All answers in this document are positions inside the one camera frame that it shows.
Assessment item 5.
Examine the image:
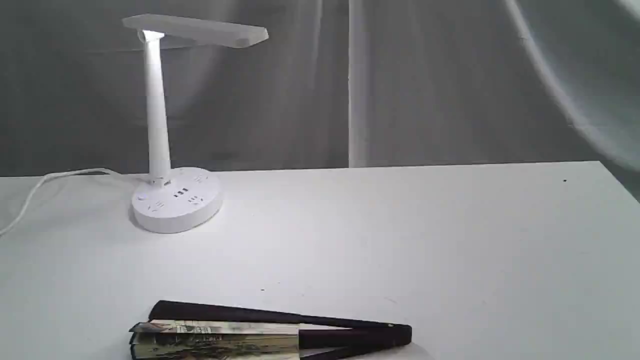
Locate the painted paper folding fan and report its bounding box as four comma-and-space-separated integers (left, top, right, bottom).
129, 300, 413, 360

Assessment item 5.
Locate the white desk lamp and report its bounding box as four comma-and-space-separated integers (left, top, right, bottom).
122, 13, 270, 234

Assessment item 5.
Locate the grey fabric backdrop curtain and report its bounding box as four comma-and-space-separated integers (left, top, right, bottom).
1, 0, 639, 177

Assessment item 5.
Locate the white cable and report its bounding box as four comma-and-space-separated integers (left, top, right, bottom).
0, 168, 149, 237

